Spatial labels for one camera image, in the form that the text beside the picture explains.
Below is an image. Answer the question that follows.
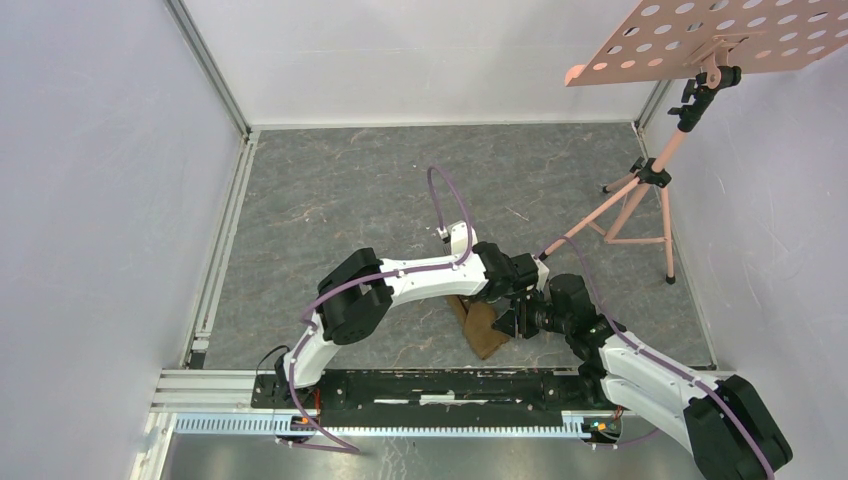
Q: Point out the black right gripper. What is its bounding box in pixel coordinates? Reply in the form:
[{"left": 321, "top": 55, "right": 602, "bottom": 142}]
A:
[{"left": 490, "top": 287, "right": 571, "bottom": 340}]

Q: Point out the brown cloth napkin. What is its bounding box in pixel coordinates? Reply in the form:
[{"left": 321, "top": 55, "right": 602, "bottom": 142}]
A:
[{"left": 445, "top": 295, "right": 510, "bottom": 360}]

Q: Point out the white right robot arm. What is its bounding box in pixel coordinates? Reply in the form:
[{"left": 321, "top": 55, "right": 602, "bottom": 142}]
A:
[{"left": 493, "top": 274, "right": 794, "bottom": 479}]

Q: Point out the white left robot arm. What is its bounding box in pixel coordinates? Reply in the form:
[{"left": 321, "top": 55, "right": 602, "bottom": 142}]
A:
[{"left": 275, "top": 241, "right": 549, "bottom": 408}]

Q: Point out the pink music stand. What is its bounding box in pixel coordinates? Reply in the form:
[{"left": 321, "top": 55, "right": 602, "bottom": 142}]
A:
[{"left": 541, "top": 0, "right": 847, "bottom": 284}]

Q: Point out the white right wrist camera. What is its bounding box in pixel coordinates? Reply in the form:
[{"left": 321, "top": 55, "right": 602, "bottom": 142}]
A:
[{"left": 533, "top": 257, "right": 550, "bottom": 291}]

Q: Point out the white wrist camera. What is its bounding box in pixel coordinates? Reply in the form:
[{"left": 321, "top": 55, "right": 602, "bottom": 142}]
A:
[
  {"left": 436, "top": 221, "right": 478, "bottom": 258},
  {"left": 533, "top": 257, "right": 550, "bottom": 291}
]

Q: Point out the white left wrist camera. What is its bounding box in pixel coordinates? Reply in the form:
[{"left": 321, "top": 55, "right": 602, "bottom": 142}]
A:
[{"left": 436, "top": 221, "right": 478, "bottom": 258}]

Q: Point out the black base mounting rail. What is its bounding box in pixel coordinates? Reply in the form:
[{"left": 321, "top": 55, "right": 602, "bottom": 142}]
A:
[{"left": 250, "top": 368, "right": 615, "bottom": 428}]

